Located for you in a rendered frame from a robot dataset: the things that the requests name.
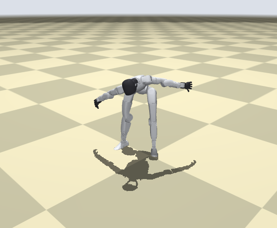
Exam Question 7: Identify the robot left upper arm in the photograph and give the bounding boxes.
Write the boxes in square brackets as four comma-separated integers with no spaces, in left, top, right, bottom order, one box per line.
[141,75,167,87]

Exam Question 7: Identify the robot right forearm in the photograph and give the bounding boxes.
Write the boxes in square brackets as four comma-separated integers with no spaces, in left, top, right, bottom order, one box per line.
[96,93,109,102]

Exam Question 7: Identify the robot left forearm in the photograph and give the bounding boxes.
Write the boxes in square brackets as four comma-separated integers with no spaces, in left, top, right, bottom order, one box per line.
[163,80,185,88]

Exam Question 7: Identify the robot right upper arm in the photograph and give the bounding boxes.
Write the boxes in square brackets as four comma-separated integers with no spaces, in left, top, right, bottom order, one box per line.
[107,85,124,99]

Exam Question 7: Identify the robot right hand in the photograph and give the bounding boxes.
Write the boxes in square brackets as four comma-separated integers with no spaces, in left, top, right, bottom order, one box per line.
[94,99,101,109]

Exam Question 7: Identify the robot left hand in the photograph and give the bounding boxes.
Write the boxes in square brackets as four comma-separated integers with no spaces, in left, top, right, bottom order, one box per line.
[181,82,192,92]

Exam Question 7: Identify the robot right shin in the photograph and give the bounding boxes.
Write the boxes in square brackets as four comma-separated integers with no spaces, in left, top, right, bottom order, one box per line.
[120,116,131,143]

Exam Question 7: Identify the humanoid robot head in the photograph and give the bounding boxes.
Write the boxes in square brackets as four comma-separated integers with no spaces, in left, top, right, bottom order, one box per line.
[122,78,138,95]

